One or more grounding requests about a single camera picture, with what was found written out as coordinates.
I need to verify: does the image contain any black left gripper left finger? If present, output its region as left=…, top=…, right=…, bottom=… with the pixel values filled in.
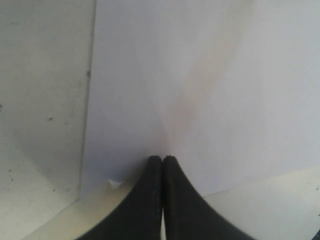
left=78, top=156, right=163, bottom=240

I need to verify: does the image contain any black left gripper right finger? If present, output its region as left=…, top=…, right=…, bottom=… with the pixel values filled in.
left=162, top=156, right=253, bottom=240

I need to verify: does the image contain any white paper sheet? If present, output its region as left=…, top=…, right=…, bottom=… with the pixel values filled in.
left=80, top=0, right=320, bottom=195

